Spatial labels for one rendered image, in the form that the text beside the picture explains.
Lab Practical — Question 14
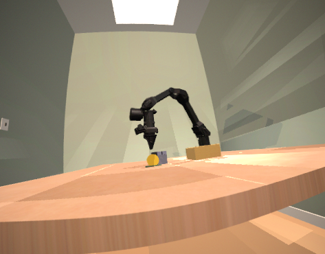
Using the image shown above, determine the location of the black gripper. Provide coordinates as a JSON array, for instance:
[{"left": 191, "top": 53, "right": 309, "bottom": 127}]
[{"left": 144, "top": 119, "right": 158, "bottom": 150}]

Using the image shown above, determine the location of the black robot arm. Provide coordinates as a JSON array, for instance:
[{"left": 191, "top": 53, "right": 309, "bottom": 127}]
[{"left": 129, "top": 87, "right": 211, "bottom": 147}]

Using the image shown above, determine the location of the gold coin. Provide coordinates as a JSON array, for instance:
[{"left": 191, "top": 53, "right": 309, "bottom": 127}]
[{"left": 146, "top": 154, "right": 159, "bottom": 165}]

